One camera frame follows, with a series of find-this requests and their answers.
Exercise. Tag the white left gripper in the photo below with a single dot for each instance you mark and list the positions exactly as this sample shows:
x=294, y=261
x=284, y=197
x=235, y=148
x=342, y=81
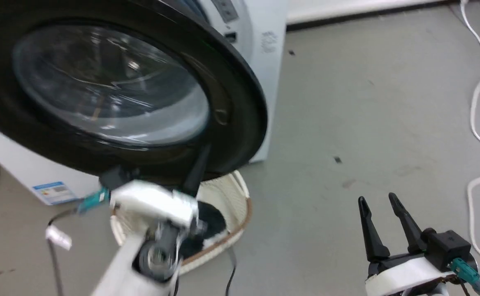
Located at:
x=153, y=201

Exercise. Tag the teal left camera connector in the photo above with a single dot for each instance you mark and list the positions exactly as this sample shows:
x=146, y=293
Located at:
x=93, y=200

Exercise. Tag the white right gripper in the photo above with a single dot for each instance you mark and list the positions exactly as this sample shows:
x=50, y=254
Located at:
x=404, y=273

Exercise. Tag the teal camera connector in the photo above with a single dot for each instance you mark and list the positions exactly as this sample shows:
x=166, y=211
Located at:
x=468, y=275
x=93, y=200

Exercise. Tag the white wicker laundry basket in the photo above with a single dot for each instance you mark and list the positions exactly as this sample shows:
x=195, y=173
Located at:
x=231, y=197

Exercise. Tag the white washing machine body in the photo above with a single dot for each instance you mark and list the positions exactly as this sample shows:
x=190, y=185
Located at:
x=270, y=74

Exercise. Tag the teal right camera connector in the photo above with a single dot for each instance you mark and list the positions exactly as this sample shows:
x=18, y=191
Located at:
x=468, y=275

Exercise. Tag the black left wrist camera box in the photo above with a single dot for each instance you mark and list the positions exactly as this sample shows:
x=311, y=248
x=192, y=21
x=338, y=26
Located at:
x=116, y=177

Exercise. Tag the blue energy label sticker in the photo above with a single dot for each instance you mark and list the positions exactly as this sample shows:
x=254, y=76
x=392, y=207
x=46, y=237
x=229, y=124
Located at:
x=54, y=192

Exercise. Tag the black round glass washer door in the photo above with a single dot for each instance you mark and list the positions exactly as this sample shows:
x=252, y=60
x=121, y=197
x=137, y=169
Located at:
x=112, y=86

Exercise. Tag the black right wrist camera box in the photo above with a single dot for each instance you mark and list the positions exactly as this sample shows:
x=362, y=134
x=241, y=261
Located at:
x=447, y=246

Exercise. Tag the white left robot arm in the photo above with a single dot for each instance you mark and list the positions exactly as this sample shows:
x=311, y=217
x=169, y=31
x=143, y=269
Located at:
x=120, y=267

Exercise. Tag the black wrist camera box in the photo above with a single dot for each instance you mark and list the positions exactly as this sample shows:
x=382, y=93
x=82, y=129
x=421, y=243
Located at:
x=447, y=246
x=116, y=177

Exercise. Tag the black and white clothing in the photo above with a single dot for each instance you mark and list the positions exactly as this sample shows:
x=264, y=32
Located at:
x=213, y=224

